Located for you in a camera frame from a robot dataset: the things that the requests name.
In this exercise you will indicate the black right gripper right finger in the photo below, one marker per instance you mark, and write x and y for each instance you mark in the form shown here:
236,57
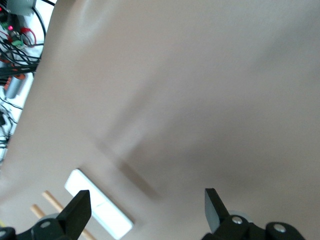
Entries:
220,220

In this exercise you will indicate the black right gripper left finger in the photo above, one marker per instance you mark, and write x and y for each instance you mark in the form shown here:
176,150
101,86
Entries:
72,220

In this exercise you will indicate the grey electronics box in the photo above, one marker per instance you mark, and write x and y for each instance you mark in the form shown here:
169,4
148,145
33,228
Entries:
21,6

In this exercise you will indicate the wooden rack rod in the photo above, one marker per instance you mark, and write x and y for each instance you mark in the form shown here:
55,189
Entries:
53,200
37,211

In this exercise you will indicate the grey cylindrical connector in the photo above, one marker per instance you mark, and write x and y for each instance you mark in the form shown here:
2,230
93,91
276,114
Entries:
13,85

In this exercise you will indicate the green circuit board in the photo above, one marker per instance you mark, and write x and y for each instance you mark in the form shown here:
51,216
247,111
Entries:
17,43

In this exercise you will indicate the white rack base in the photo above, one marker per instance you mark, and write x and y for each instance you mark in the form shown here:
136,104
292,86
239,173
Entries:
105,202

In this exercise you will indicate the brown table mat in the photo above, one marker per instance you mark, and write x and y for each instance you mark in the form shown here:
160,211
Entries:
175,87

